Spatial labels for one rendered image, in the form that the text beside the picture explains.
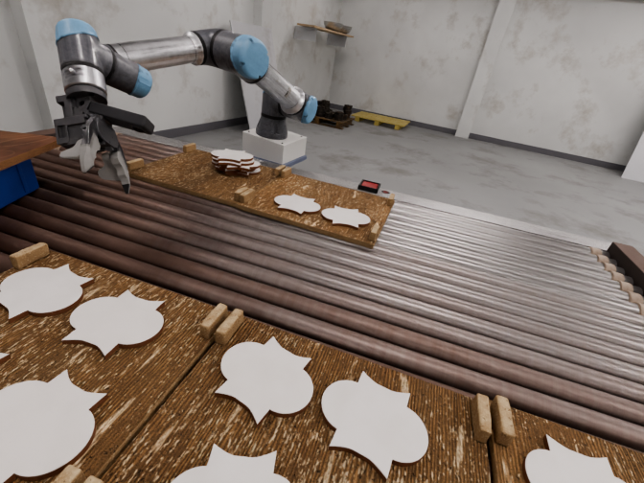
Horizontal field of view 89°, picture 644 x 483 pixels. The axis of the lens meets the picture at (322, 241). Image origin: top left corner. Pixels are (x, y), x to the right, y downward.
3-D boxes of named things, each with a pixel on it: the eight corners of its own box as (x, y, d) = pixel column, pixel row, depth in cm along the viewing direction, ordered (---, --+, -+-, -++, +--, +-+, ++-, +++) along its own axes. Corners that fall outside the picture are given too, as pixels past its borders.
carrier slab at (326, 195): (287, 176, 125) (287, 172, 124) (394, 204, 115) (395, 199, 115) (236, 208, 96) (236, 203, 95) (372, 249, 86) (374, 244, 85)
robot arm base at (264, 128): (267, 127, 166) (269, 107, 161) (292, 136, 162) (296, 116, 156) (248, 131, 154) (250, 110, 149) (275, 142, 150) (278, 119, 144)
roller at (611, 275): (84, 148, 135) (81, 135, 132) (619, 286, 96) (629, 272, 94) (73, 149, 131) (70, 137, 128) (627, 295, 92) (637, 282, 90)
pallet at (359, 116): (410, 126, 812) (411, 121, 806) (402, 131, 739) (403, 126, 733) (360, 115, 852) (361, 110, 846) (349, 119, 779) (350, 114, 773)
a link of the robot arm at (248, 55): (297, 95, 152) (217, 19, 102) (324, 103, 147) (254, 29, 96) (287, 120, 154) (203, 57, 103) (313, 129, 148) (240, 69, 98)
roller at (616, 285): (73, 149, 130) (70, 137, 128) (627, 296, 92) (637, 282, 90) (61, 152, 126) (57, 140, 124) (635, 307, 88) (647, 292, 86)
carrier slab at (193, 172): (195, 152, 134) (194, 148, 134) (286, 175, 126) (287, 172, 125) (124, 175, 105) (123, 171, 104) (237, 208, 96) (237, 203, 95)
